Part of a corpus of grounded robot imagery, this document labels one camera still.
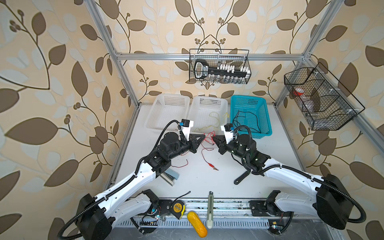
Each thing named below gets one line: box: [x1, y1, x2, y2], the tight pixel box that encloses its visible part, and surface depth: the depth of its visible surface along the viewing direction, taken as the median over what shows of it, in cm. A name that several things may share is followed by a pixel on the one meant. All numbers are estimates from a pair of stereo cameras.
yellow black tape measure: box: [169, 200, 186, 220], surface depth 73 cm
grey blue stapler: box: [159, 168, 180, 187], surface depth 84 cm
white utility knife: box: [207, 191, 214, 229], surface depth 75 cm
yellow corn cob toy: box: [187, 210, 208, 238], surface depth 69 cm
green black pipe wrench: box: [233, 166, 258, 185], surface depth 61 cm
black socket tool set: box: [194, 59, 251, 79], surface depth 84 cm
